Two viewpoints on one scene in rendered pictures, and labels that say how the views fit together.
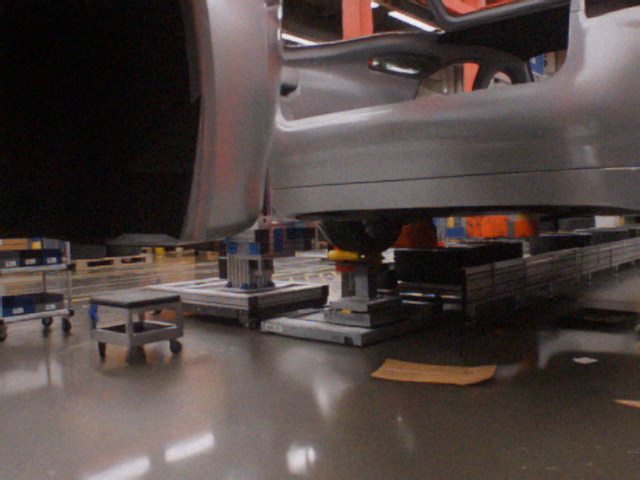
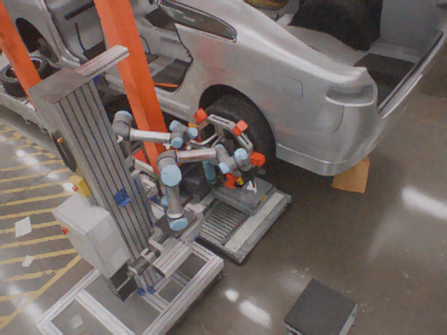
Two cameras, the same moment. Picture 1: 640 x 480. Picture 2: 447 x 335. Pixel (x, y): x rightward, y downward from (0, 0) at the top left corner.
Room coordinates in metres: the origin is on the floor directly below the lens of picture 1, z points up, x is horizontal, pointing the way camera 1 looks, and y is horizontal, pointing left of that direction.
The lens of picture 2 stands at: (3.75, 2.59, 3.13)
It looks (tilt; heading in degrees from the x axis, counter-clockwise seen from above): 43 degrees down; 277
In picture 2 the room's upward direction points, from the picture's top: 11 degrees counter-clockwise
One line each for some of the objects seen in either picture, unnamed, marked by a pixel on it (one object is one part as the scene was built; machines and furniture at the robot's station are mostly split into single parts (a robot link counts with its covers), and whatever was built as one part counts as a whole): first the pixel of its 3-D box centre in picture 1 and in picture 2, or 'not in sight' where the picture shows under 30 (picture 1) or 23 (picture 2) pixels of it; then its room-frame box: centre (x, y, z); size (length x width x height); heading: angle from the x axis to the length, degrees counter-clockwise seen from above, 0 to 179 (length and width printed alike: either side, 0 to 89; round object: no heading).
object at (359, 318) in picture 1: (369, 312); (243, 191); (3.92, -0.21, 0.13); 0.50 x 0.36 x 0.10; 141
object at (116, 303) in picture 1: (135, 325); (319, 322); (3.44, 1.16, 0.17); 0.43 x 0.36 x 0.34; 51
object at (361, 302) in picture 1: (366, 284); (244, 178); (3.90, -0.19, 0.32); 0.40 x 0.30 x 0.28; 141
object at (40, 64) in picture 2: (560, 244); (27, 75); (6.71, -2.49, 0.39); 0.66 x 0.66 x 0.24
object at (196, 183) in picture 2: (378, 287); (206, 179); (4.25, -0.29, 0.26); 0.42 x 0.18 x 0.35; 51
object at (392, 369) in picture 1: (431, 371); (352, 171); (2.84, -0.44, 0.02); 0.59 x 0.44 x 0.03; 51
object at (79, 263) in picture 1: (103, 234); not in sight; (10.57, 4.04, 0.55); 1.40 x 0.80 x 1.09; 142
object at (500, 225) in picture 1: (509, 218); not in sight; (5.87, -1.69, 0.69); 0.52 x 0.17 x 0.35; 51
